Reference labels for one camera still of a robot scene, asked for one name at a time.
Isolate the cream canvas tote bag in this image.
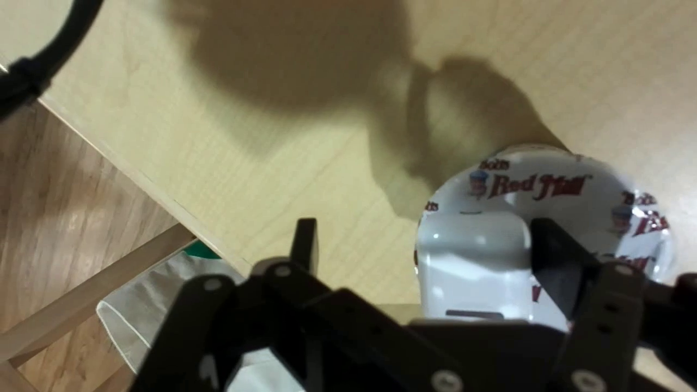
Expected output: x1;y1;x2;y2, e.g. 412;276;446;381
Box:
95;237;311;392

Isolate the oatmeal cup with printed lid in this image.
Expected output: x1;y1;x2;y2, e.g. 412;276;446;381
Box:
415;141;683;337

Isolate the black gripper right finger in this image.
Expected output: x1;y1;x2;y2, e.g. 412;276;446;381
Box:
529;216;697;392

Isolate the white airpods case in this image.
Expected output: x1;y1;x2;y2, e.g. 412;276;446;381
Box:
412;209;538;322

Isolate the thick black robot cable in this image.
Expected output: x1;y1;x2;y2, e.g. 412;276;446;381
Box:
0;0;107;124

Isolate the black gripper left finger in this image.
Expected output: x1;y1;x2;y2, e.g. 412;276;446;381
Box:
134;216;321;392

